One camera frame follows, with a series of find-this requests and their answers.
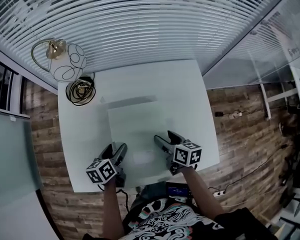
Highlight white table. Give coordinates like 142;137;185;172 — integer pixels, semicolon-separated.
57;58;221;194

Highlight globe desk lamp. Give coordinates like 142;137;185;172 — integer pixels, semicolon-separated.
30;38;97;107

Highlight small white bottle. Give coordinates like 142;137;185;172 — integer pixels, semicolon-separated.
227;111;243;120

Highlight black coiled lamp cable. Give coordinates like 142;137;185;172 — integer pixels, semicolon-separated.
65;71;97;107

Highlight white horizontal blinds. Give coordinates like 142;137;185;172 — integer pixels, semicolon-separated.
0;0;300;90

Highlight frosted glass door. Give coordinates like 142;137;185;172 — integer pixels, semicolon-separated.
0;106;44;211

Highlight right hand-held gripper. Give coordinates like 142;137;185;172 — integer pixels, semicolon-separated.
153;129;203;177

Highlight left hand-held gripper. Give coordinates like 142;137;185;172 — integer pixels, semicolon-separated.
85;142;129;188

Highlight person's left forearm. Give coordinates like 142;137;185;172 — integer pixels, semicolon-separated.
103;180;126;240

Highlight black printed shirt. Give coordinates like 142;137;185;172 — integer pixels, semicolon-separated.
81;196;279;240

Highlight black floor cable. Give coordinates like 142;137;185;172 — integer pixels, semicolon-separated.
224;145;285;193

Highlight black phone with lit screen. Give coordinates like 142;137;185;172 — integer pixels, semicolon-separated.
165;182;191;198

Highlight person's right forearm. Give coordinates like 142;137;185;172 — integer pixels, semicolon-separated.
180;164;225;220

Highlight black metal railing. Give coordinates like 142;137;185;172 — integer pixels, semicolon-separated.
0;55;23;115

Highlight person's jeans leg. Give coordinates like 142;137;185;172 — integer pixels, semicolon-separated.
136;182;168;205

